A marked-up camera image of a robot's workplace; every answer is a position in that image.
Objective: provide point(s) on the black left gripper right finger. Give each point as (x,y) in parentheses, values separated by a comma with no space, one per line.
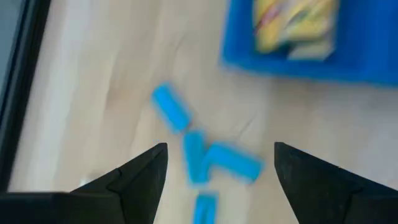
(311,189)

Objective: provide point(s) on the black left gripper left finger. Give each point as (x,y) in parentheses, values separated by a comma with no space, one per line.
(143,186)

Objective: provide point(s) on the blue plastic slotted basket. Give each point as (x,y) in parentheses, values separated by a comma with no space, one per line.
(360,62)

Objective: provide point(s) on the yellow crayon box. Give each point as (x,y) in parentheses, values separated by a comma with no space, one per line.
(292,28)

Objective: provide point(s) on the blue rectangular eraser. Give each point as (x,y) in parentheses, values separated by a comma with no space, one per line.
(233,160)
(171,107)
(194,158)
(205,210)

